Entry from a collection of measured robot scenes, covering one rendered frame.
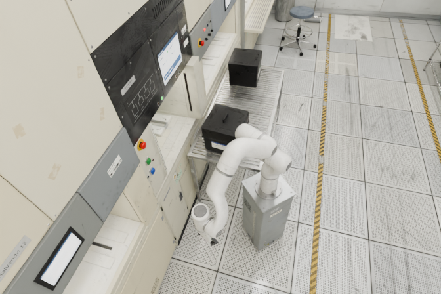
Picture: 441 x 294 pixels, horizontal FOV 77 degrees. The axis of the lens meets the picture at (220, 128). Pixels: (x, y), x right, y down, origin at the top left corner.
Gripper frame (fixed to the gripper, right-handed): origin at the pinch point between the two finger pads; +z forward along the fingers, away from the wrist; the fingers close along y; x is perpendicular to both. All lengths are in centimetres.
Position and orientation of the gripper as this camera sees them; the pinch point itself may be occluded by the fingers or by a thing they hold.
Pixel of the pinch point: (206, 237)
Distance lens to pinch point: 159.7
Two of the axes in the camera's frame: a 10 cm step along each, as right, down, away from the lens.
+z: 0.5, 6.8, 7.4
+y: -7.5, -4.5, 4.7
